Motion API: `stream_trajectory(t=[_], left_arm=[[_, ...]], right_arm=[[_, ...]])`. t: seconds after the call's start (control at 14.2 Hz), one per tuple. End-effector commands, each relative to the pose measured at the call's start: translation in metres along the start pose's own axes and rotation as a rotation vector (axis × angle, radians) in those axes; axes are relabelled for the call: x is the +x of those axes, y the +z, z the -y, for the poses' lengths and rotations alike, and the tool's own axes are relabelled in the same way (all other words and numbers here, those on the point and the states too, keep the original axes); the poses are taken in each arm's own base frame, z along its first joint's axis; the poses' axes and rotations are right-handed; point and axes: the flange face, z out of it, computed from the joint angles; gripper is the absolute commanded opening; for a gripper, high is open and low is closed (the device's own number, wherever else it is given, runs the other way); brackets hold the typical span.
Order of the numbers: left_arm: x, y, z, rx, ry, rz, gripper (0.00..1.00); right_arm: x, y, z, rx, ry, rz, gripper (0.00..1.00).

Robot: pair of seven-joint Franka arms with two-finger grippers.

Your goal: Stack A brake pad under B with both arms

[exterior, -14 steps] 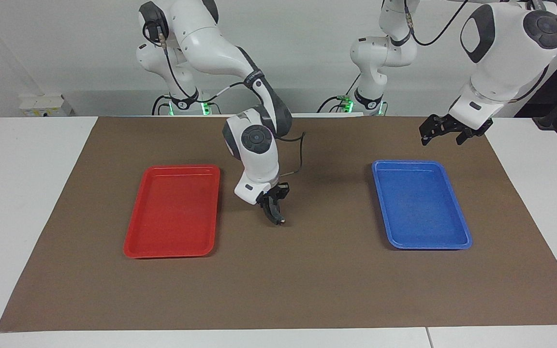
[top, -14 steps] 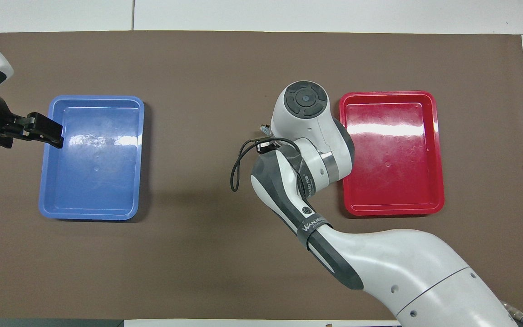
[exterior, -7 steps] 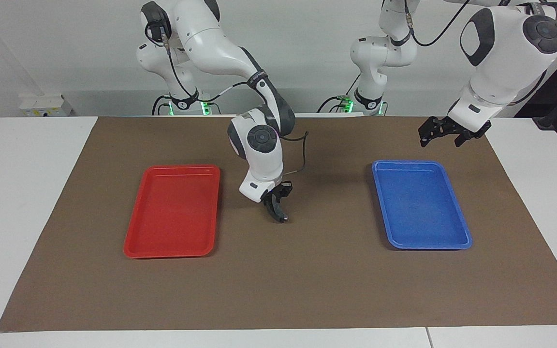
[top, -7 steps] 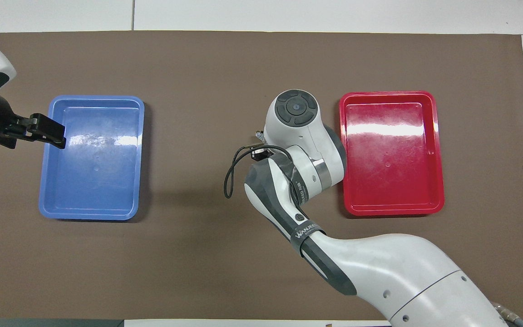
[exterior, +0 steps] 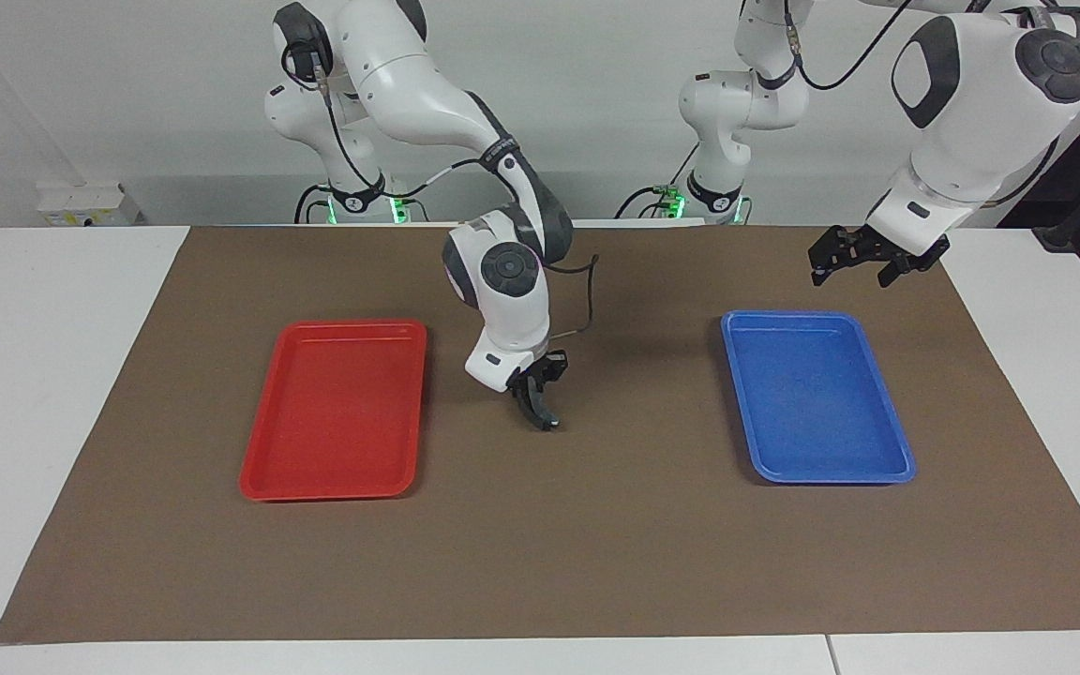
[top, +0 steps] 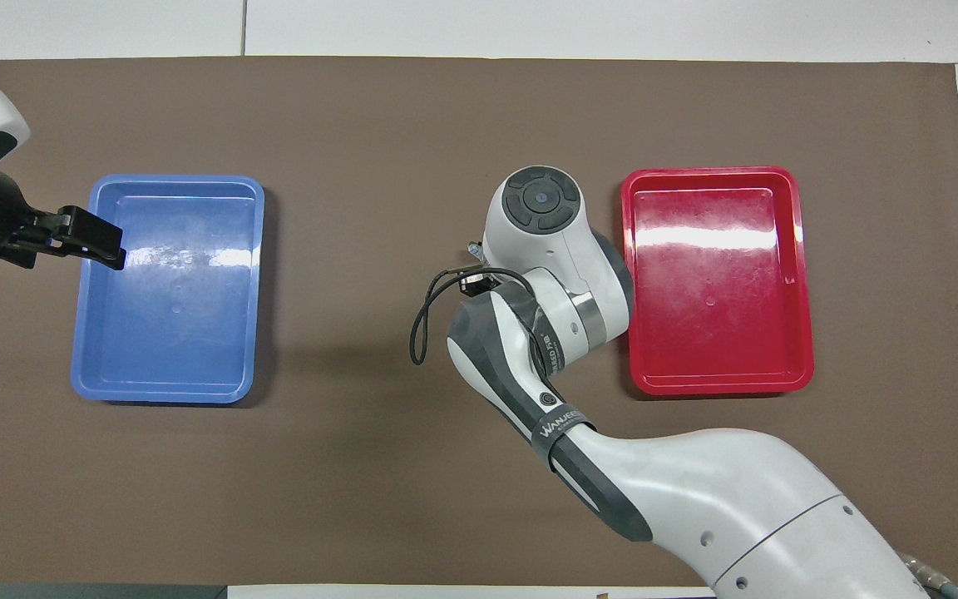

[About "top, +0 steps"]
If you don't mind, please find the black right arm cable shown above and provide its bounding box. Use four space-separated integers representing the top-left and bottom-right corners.
409 240 535 368

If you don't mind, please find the blue plastic tray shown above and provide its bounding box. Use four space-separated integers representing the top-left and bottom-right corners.
70 173 267 406

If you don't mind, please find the grey corrugated cable conduit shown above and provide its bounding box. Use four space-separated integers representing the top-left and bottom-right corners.
898 551 958 599

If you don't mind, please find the red plastic tray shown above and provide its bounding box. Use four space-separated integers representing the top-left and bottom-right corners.
620 166 816 397

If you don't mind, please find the brown table mat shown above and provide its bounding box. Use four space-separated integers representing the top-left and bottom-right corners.
0 57 958 588

